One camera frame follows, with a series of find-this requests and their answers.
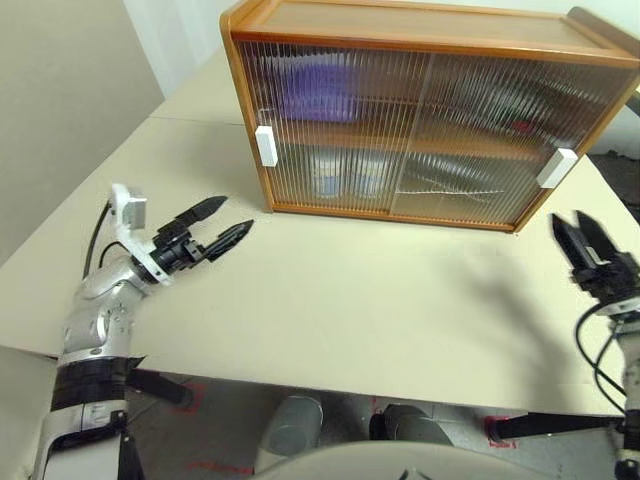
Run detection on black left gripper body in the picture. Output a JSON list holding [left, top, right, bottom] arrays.
[[149, 219, 210, 275]]

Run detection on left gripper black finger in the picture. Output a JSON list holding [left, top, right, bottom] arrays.
[[202, 218, 255, 263], [174, 195, 229, 227]]

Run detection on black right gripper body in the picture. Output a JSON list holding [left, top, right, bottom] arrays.
[[569, 251, 640, 312]]

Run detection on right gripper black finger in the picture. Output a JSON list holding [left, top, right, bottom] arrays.
[[573, 209, 624, 265], [549, 212, 599, 274]]

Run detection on white door handle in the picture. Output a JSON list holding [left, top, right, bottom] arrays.
[[538, 147, 578, 190], [254, 125, 279, 168]]

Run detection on ribbed clear sliding door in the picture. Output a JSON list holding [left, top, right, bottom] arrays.
[[389, 52, 634, 231], [234, 39, 431, 216]]

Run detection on white bottle blue label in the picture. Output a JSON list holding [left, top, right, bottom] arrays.
[[349, 154, 396, 199], [312, 152, 351, 199]]

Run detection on white red green toy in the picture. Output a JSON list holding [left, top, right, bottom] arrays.
[[492, 107, 551, 146]]

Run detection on purple package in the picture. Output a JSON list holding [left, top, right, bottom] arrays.
[[277, 59, 361, 124]]

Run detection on brown wooden cabinet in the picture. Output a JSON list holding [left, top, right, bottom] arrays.
[[219, 0, 640, 236]]

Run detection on black table leg bar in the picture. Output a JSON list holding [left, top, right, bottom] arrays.
[[487, 412, 626, 441], [127, 369, 194, 409]]

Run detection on grey rounded robot leg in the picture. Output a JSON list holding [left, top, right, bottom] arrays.
[[369, 403, 451, 446], [257, 395, 324, 461]]

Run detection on grey robot torso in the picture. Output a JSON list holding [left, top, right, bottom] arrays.
[[249, 442, 566, 480]]

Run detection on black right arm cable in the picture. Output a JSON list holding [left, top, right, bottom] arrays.
[[573, 302, 631, 416]]

